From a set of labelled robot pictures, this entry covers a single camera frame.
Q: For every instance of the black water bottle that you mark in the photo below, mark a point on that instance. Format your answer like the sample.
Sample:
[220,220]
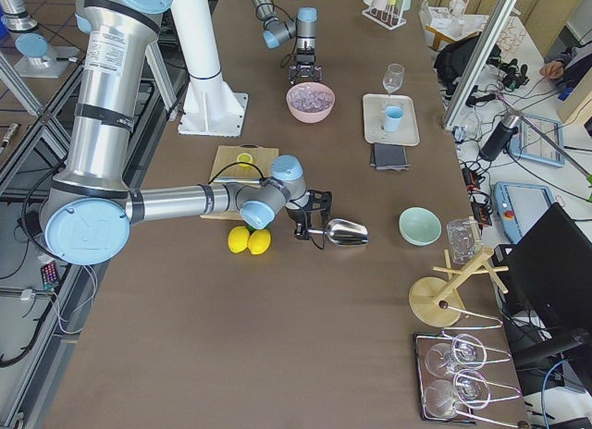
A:
[500,137]

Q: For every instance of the whole lemon upper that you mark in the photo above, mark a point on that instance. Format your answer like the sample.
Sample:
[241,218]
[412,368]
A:
[238,238]

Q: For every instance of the whole lemon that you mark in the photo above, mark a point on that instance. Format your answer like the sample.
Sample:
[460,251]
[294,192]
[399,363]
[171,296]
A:
[238,238]
[259,241]

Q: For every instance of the bamboo cutting board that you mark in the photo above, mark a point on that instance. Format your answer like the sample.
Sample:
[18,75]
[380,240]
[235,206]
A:
[225,165]

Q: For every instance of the wooden cup tree stand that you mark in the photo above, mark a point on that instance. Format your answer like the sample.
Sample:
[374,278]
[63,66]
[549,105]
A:
[437,302]

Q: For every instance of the teach pendant upper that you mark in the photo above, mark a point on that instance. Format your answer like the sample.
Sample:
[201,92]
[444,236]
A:
[529,145]

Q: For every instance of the half lemon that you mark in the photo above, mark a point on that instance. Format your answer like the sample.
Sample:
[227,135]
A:
[244,158]

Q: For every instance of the light blue cup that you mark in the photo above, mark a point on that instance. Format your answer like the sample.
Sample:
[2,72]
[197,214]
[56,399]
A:
[393,116]

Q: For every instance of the teach pendant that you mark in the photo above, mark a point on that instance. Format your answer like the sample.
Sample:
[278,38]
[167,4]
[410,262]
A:
[529,145]
[519,206]

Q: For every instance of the teach pendant lower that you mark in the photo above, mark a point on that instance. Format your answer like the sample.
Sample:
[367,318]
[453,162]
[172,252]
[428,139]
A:
[519,206]

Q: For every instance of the smartphone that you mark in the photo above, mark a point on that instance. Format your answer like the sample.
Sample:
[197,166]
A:
[50,276]

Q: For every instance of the black backpack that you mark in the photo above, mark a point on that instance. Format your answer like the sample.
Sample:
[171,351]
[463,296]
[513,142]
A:
[452,61]

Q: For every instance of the grey folded cloth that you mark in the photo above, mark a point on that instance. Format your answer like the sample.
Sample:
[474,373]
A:
[388,157]

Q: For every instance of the cream rabbit tray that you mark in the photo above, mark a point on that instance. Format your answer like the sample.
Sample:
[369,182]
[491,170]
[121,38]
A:
[374,106]

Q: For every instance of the light green bowl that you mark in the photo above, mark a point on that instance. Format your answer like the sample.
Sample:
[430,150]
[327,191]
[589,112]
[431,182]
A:
[419,226]

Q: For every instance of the pink bowl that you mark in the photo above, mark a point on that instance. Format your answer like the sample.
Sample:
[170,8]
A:
[310,117]

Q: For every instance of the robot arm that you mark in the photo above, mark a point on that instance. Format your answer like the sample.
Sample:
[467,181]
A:
[301,29]
[90,210]

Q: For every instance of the pile of clear ice cubes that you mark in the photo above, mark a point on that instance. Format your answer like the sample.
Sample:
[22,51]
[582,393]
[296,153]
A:
[310,98]

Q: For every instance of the aluminium frame post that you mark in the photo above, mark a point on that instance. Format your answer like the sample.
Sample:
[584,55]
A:
[487,39]

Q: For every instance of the whole lemon lower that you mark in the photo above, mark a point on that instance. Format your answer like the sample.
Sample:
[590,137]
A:
[259,241]

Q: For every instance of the glass mug on stand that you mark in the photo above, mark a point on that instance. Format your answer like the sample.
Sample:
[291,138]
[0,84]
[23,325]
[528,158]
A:
[463,239]

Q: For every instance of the black monitor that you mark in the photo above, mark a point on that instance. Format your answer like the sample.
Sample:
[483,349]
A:
[550,275]

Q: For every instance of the wire wine glass rack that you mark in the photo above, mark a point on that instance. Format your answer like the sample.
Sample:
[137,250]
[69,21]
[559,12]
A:
[450,367]

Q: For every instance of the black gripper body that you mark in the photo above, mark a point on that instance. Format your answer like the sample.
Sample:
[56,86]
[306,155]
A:
[304,59]
[296,214]

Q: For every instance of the stainless steel ice scoop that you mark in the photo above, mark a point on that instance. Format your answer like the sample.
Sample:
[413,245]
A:
[343,232]

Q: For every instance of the white dish rack with cups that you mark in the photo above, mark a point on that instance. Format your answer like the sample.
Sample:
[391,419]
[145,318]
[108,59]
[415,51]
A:
[387,13]

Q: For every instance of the clear wine glass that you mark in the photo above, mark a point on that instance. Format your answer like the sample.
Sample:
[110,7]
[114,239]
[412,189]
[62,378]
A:
[393,78]

